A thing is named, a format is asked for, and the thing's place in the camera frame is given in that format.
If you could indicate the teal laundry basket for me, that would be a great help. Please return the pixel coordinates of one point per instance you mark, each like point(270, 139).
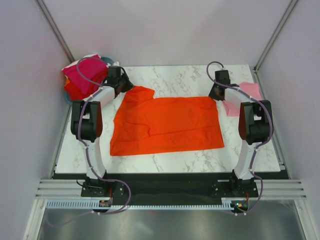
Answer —
point(108, 61)

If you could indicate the magenta t shirt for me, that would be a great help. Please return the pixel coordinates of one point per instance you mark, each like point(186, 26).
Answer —
point(89, 67)

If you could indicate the aluminium frame rail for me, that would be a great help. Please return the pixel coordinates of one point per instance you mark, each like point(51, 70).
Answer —
point(272, 189)

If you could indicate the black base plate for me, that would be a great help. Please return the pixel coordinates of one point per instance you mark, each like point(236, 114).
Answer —
point(171, 188)

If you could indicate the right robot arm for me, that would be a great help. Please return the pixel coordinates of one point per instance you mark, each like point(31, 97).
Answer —
point(255, 128)

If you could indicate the white slotted cable duct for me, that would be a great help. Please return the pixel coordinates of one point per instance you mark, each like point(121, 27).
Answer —
point(97, 204)

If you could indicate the orange t shirt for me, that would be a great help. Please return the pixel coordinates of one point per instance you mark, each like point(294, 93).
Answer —
point(146, 125)

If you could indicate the red t shirt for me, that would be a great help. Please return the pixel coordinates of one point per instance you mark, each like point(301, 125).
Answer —
point(75, 92)

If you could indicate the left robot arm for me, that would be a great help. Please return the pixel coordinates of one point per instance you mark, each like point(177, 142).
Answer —
point(87, 126)

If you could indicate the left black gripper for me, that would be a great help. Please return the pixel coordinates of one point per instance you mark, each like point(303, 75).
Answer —
point(129, 86)

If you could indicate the pink folded t shirt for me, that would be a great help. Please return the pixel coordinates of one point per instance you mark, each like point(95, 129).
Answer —
point(251, 89)

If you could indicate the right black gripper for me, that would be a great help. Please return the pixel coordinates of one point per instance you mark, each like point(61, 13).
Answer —
point(212, 94)

